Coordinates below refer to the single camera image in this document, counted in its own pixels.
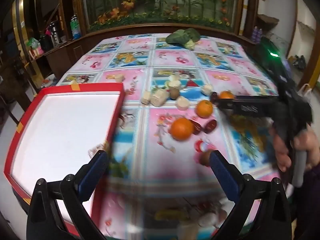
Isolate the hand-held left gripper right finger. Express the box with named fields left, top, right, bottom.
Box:
left=209, top=150, right=292, bottom=240

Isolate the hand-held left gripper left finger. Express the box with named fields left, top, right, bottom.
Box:
left=26, top=150, right=110, bottom=240

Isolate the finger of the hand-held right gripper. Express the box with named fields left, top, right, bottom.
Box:
left=215, top=97, right=272, bottom=118
left=234, top=94, right=279, bottom=101

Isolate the sugarcane piece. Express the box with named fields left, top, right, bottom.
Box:
left=150, top=89, right=168, bottom=107
left=176, top=97, right=189, bottom=111
left=140, top=91, right=153, bottom=105
left=201, top=84, right=214, bottom=96
left=168, top=79, right=182, bottom=91

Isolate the red box with white inside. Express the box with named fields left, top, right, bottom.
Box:
left=4, top=82, right=125, bottom=233

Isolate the person's right hand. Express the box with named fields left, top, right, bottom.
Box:
left=271, top=125, right=320, bottom=173

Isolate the printed fruit tablecloth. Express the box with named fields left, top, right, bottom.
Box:
left=54, top=33, right=294, bottom=240

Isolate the white rolled paper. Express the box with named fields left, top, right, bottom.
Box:
left=239, top=0, right=250, bottom=37

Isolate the green leafy vegetable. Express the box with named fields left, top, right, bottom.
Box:
left=166, top=28, right=200, bottom=50

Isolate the flower mural panel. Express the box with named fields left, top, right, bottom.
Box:
left=82, top=0, right=238, bottom=32

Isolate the green package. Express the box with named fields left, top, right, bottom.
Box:
left=27, top=37, right=42, bottom=55

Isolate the dark bottle with pink cap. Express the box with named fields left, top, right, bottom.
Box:
left=40, top=29, right=52, bottom=52

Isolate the steel thermos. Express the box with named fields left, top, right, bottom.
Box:
left=49, top=21, right=62, bottom=47

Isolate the green label bottle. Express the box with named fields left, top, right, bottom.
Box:
left=70, top=14, right=82, bottom=40

